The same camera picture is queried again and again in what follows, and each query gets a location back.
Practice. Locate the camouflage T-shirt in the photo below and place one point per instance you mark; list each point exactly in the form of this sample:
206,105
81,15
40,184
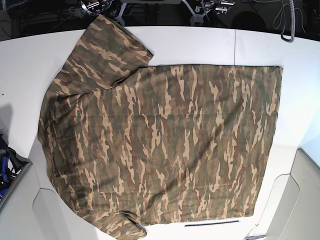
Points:
128,145

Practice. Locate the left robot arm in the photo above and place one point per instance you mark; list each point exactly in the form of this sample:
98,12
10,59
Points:
200,9

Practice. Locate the blue and black clutter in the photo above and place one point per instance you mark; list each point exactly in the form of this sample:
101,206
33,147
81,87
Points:
12,169

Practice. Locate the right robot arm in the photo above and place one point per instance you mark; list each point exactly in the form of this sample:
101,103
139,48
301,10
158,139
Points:
95,6

